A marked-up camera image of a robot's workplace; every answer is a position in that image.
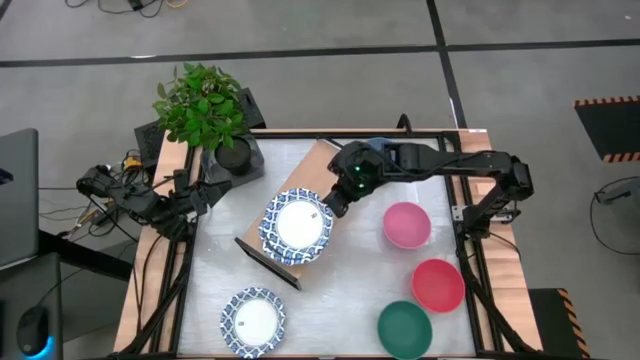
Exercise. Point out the dark grey desk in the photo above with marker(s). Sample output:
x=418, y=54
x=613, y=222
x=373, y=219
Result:
x=30, y=285

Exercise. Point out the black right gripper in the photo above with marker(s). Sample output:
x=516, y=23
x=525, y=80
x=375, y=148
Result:
x=360, y=170

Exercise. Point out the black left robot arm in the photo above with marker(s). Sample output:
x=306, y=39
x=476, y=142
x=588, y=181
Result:
x=135, y=200

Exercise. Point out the blue patterned white plate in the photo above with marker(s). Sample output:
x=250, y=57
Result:
x=254, y=322
x=290, y=261
x=299, y=224

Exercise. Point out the red bowl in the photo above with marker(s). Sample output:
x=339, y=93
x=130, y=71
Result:
x=438, y=286

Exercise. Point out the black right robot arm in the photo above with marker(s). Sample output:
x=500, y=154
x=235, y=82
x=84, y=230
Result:
x=475, y=162

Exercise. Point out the green leafy plant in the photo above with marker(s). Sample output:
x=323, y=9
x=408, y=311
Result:
x=200, y=105

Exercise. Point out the black plant pot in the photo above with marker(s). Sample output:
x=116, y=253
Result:
x=234, y=159

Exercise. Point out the green bowl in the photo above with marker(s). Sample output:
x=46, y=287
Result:
x=405, y=330

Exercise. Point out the black computer mouse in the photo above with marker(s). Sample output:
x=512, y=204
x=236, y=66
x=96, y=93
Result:
x=32, y=330

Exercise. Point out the black hazard-striped floor mat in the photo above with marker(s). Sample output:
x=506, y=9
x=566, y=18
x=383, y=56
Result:
x=550, y=320
x=610, y=127

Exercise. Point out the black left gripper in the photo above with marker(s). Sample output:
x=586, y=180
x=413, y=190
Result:
x=190, y=195

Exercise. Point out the pink bowl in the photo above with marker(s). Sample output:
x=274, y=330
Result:
x=407, y=225

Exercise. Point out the light wooden shelf board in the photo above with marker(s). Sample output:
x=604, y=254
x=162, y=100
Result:
x=312, y=170

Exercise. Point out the grey laptop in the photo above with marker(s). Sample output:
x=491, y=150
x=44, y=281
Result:
x=17, y=195

